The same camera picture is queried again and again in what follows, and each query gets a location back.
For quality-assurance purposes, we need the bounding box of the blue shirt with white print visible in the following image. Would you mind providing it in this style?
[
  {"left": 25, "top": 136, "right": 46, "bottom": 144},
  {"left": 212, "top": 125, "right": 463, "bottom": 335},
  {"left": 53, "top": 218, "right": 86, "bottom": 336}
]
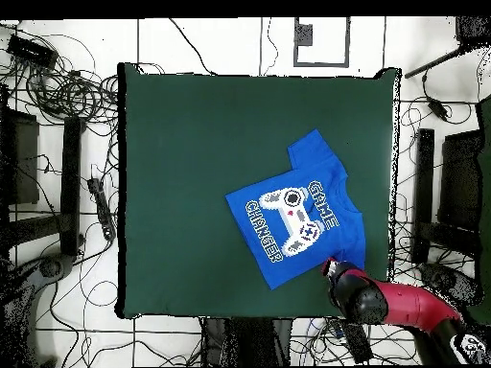
[{"left": 224, "top": 128, "right": 367, "bottom": 290}]

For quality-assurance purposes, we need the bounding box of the black flat panel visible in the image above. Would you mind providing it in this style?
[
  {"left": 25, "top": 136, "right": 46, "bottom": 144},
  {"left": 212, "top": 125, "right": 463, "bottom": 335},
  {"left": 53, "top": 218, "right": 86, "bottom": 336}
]
[
  {"left": 0, "top": 108, "right": 40, "bottom": 206},
  {"left": 438, "top": 129, "right": 484, "bottom": 231}
]

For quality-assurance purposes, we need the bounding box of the black power strip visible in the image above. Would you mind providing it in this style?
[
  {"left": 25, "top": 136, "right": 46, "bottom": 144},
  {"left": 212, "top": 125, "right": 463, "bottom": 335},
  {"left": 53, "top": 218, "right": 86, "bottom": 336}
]
[
  {"left": 340, "top": 321, "right": 374, "bottom": 364},
  {"left": 86, "top": 176, "right": 117, "bottom": 242}
]

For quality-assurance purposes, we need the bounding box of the black stand base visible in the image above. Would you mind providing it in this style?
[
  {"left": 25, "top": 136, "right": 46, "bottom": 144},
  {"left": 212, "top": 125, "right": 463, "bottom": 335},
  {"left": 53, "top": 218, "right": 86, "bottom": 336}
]
[
  {"left": 0, "top": 252, "right": 76, "bottom": 367},
  {"left": 418, "top": 262, "right": 480, "bottom": 308}
]

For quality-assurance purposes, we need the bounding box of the black stand bar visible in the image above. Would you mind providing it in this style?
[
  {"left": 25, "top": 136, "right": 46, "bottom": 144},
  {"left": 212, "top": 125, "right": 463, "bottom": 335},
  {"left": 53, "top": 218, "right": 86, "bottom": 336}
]
[
  {"left": 415, "top": 127, "right": 435, "bottom": 264},
  {"left": 59, "top": 116, "right": 83, "bottom": 256}
]

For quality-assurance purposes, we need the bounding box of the dark green table cloth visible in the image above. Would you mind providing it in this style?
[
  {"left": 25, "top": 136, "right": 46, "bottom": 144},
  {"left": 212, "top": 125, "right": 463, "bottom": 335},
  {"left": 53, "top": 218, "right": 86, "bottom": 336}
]
[{"left": 116, "top": 62, "right": 402, "bottom": 319}]

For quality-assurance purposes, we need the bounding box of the black rod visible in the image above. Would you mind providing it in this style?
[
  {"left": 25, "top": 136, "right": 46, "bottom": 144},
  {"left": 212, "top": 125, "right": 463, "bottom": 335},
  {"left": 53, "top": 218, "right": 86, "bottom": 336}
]
[{"left": 404, "top": 45, "right": 467, "bottom": 80}]

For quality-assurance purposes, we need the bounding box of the small dark grey square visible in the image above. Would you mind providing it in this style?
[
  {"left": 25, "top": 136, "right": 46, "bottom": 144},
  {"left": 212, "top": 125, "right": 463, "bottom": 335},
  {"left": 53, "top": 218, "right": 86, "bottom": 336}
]
[{"left": 296, "top": 23, "right": 314, "bottom": 47}]

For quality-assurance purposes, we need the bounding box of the black speckled block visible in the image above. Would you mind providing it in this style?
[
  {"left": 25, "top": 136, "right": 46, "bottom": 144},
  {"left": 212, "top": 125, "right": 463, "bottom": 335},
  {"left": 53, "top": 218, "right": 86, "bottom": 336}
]
[{"left": 455, "top": 15, "right": 491, "bottom": 49}]

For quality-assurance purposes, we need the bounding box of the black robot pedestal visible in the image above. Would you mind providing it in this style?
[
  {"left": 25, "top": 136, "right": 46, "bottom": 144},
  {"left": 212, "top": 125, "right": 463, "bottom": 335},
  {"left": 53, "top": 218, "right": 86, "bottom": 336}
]
[{"left": 200, "top": 316, "right": 294, "bottom": 367}]

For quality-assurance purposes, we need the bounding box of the black inline cable adapter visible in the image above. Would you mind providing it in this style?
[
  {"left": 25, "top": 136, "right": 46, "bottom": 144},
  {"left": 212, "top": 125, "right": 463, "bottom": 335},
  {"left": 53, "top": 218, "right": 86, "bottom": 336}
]
[{"left": 426, "top": 96, "right": 451, "bottom": 122}]

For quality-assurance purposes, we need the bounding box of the grey square frame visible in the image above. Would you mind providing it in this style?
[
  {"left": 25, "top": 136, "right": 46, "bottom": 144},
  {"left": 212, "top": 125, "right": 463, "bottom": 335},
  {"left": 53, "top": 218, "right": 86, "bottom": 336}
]
[{"left": 293, "top": 16, "right": 351, "bottom": 68}]

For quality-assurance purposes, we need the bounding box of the thin black cable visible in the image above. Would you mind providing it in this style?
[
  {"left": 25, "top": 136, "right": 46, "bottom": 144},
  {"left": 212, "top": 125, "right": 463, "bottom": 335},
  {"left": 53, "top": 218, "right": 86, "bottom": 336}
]
[{"left": 260, "top": 16, "right": 280, "bottom": 77}]

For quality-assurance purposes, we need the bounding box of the long black cable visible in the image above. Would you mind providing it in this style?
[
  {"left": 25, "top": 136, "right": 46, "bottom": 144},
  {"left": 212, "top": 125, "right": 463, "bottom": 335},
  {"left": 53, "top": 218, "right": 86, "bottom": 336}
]
[{"left": 168, "top": 17, "right": 219, "bottom": 77}]

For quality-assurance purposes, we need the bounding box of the coiled black cable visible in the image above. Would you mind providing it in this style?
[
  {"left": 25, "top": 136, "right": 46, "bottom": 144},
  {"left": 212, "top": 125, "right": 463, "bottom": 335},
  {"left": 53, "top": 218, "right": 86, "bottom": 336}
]
[{"left": 26, "top": 68, "right": 120, "bottom": 126}]

